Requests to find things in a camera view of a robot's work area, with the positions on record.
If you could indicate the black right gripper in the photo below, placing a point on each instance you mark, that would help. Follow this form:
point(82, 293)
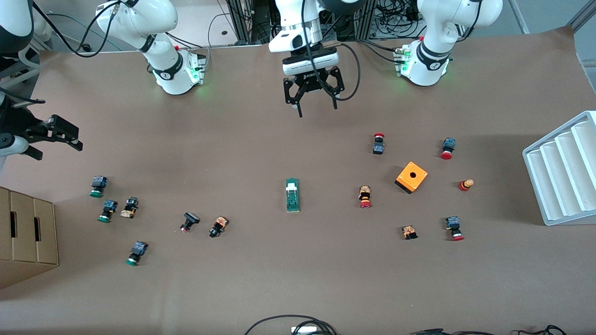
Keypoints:
point(19, 123)

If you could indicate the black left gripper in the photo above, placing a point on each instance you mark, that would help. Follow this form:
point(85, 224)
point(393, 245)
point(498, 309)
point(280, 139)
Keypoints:
point(311, 82)

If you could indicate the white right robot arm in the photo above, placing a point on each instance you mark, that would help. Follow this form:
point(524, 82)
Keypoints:
point(158, 18)

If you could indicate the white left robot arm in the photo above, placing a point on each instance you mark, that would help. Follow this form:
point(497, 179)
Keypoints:
point(442, 32)

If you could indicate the green pushbutton blue block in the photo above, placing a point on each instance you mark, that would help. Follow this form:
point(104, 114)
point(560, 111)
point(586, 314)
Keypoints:
point(98, 185)
point(107, 210)
point(136, 252)

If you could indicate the red pushbutton black block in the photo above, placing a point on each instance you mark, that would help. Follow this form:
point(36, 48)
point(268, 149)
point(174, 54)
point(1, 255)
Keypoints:
point(379, 145)

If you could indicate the brown cardboard box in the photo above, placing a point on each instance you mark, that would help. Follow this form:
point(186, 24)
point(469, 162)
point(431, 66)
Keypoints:
point(23, 237)

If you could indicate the black pushbutton orange block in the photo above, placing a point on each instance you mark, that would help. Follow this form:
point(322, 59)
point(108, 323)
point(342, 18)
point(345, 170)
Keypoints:
point(130, 207)
point(218, 226)

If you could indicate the red mushroom button orange block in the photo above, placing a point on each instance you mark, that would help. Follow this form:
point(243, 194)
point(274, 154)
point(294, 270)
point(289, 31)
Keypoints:
point(365, 196)

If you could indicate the red mushroom button blue block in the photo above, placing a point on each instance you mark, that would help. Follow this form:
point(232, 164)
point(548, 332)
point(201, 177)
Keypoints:
point(454, 228)
point(448, 148)

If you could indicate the black square head pushbutton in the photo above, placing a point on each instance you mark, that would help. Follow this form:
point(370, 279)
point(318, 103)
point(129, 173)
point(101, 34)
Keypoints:
point(189, 219)

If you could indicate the orange contact block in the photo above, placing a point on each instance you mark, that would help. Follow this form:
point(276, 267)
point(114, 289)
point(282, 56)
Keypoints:
point(409, 231)

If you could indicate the red yellow button head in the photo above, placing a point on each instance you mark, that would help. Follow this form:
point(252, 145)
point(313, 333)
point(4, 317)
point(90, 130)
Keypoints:
point(465, 184)

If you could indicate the grey aluminium profile bar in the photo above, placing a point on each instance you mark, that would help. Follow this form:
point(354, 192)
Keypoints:
point(584, 14)
point(518, 14)

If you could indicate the small white device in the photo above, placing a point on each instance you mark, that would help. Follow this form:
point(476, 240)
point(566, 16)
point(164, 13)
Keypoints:
point(302, 331)

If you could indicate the white stepped tray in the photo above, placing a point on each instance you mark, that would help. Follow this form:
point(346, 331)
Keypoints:
point(558, 186)

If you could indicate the grey metal frame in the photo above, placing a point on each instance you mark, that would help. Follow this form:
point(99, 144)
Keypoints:
point(14, 74)

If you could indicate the aluminium frame rack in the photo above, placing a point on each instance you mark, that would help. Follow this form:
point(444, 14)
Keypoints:
point(242, 18)

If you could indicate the orange button enclosure box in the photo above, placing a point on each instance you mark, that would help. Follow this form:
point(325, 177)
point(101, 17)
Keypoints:
point(410, 179)

